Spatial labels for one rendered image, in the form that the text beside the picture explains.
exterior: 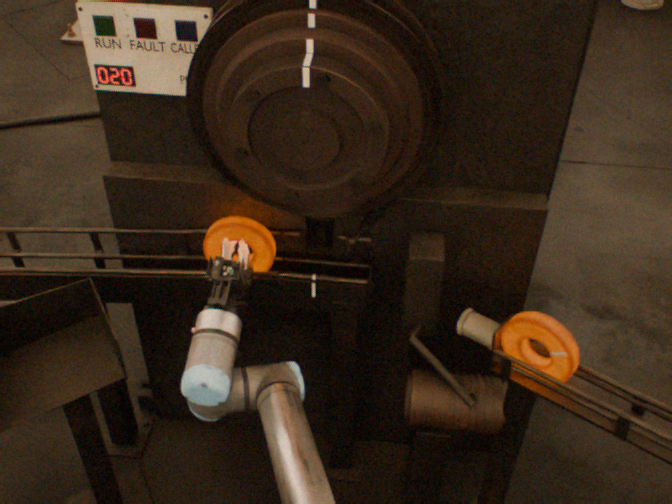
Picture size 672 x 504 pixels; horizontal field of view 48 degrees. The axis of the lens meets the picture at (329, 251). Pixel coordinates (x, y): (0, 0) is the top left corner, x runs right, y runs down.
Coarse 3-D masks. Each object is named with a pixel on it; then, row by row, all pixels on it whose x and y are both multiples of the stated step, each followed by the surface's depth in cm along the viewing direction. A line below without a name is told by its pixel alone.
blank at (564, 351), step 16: (512, 320) 147; (528, 320) 144; (544, 320) 143; (512, 336) 149; (528, 336) 146; (544, 336) 143; (560, 336) 141; (512, 352) 151; (528, 352) 151; (560, 352) 142; (576, 352) 142; (544, 368) 147; (560, 368) 144; (576, 368) 145
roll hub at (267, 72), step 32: (288, 64) 121; (320, 64) 121; (288, 96) 125; (320, 96) 124; (352, 96) 122; (256, 128) 130; (288, 128) 127; (320, 128) 126; (352, 128) 127; (384, 128) 126; (256, 160) 133; (288, 160) 131; (320, 160) 130; (352, 160) 132; (384, 160) 130; (320, 192) 136; (352, 192) 135
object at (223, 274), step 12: (216, 264) 152; (228, 264) 153; (240, 264) 155; (216, 276) 150; (228, 276) 152; (240, 276) 150; (216, 288) 151; (228, 288) 148; (240, 288) 152; (216, 300) 147; (228, 300) 148
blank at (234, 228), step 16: (224, 224) 159; (240, 224) 158; (256, 224) 160; (208, 240) 162; (240, 240) 161; (256, 240) 160; (272, 240) 162; (208, 256) 165; (256, 256) 163; (272, 256) 163
